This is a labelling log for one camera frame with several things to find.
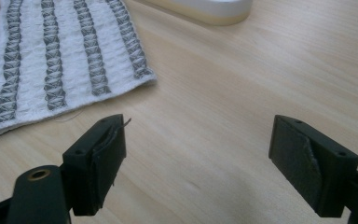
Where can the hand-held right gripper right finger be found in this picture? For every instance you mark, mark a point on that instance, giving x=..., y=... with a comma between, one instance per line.
x=310, y=168

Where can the white grey-striped cloth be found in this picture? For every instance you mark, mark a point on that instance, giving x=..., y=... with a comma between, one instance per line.
x=56, y=62

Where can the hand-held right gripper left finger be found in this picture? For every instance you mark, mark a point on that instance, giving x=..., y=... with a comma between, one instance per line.
x=101, y=168

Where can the white rounded plastic object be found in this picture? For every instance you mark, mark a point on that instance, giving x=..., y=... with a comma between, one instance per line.
x=211, y=9

